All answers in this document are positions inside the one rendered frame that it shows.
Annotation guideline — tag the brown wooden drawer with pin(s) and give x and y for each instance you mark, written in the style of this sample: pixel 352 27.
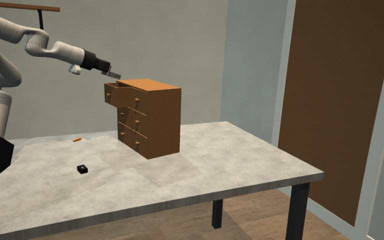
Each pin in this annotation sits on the brown wooden drawer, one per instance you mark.
pixel 117 94
pixel 139 99
pixel 139 143
pixel 139 121
pixel 124 133
pixel 124 115

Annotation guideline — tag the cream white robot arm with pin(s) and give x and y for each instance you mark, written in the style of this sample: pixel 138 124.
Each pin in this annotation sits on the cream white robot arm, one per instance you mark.
pixel 36 45

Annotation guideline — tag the brown chest of drawers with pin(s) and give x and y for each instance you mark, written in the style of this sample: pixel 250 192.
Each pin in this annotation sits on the brown chest of drawers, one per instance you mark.
pixel 163 116

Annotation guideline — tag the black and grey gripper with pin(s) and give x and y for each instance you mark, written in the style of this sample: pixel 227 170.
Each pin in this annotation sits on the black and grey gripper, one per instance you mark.
pixel 80 58

